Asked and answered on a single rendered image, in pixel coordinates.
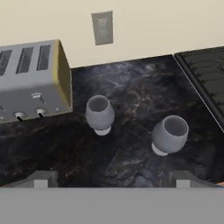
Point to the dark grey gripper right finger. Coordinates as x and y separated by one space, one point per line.
186 178

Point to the silver four-slot toaster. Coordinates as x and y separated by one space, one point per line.
32 81

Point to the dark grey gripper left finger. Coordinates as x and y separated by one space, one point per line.
43 178

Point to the black hob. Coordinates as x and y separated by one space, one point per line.
206 78

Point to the grey wall outlet plate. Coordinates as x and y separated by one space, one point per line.
102 27

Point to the grey wine glass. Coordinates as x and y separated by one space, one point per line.
170 134
99 114

